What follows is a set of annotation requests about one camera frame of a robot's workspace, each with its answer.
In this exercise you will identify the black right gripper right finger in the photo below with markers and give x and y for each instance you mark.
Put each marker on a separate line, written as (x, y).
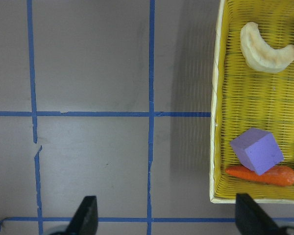
(251, 219)

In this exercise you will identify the purple foam cube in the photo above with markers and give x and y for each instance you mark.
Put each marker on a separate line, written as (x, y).
(257, 150)

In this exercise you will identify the orange toy carrot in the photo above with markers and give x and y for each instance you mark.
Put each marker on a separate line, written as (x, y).
(278, 175)

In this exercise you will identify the yellow woven tray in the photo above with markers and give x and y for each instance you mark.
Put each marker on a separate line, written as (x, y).
(243, 98)

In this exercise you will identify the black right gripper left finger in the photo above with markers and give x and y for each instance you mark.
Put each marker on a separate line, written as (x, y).
(85, 219)

